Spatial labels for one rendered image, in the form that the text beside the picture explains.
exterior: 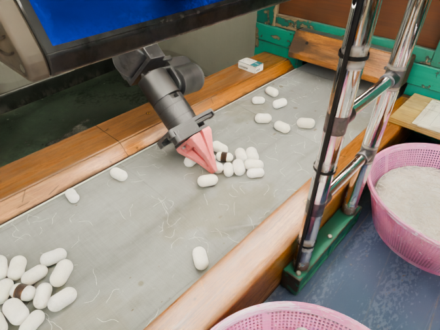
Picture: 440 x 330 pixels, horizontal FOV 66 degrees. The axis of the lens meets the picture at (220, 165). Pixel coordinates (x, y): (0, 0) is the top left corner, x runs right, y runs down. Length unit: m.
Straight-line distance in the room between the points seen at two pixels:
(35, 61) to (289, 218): 0.39
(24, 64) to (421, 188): 0.62
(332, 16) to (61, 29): 0.80
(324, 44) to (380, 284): 0.59
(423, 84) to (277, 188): 0.47
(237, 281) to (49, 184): 0.36
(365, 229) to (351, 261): 0.08
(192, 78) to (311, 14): 0.47
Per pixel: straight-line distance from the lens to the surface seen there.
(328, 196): 0.44
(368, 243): 0.64
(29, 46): 0.26
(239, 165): 0.61
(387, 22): 0.93
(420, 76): 0.92
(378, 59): 0.89
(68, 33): 0.27
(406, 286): 0.62
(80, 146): 0.70
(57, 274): 0.50
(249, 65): 0.94
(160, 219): 0.55
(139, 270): 0.50
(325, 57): 0.94
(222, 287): 0.44
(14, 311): 0.49
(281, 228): 0.50
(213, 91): 0.84
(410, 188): 0.68
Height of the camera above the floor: 1.14
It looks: 39 degrees down
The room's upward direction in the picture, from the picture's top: straight up
